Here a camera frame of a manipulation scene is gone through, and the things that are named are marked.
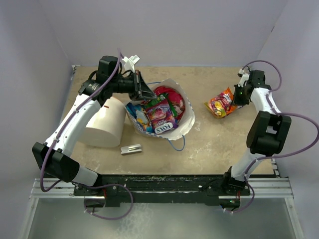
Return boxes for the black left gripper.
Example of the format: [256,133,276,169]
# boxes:
[110,70,158,102]

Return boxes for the orange Fox's candy bag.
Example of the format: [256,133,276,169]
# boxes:
[204,88,243,119]

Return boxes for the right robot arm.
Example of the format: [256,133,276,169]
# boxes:
[221,69,292,195]

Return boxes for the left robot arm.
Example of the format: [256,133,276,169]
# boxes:
[32,55,157,195]

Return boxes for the purple Fox's berries bag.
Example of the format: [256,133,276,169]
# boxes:
[145,98,178,134]

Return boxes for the green snack packet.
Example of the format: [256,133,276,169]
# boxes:
[144,94,177,123]

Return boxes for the white paper roll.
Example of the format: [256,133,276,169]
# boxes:
[78,97,127,148]

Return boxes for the small silver metal block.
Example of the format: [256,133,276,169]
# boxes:
[121,144,142,155]

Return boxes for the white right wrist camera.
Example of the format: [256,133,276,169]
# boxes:
[238,69,250,87]

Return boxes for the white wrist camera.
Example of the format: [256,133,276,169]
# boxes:
[238,69,250,87]
[121,55,140,72]

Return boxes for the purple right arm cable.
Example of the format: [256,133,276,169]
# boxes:
[223,60,319,214]

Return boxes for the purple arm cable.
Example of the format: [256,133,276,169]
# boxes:
[223,60,319,214]
[39,48,134,220]

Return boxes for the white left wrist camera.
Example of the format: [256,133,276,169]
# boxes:
[121,55,140,72]

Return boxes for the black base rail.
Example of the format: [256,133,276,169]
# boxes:
[67,172,250,208]

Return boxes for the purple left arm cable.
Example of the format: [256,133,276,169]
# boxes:
[39,48,134,220]

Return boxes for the aluminium frame rail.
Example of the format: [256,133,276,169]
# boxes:
[30,178,74,199]

